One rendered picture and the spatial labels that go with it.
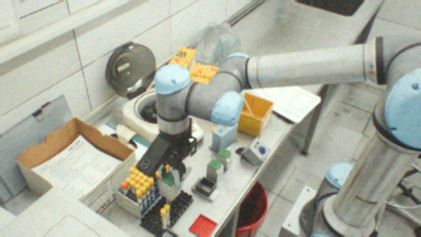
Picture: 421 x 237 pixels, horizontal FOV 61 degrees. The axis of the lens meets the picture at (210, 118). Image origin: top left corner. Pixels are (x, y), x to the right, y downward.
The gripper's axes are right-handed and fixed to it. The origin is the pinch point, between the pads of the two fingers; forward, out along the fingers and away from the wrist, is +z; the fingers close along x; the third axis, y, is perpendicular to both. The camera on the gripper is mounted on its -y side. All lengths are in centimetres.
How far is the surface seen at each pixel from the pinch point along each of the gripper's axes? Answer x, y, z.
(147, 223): 5.8, -4.6, 20.5
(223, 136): 5.8, 35.2, 13.0
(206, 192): -1.9, 15.4, 18.9
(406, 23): -15, 260, 46
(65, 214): 7.7, -25.9, -7.8
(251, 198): 1, 63, 77
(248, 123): 4, 50, 16
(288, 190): -5, 106, 110
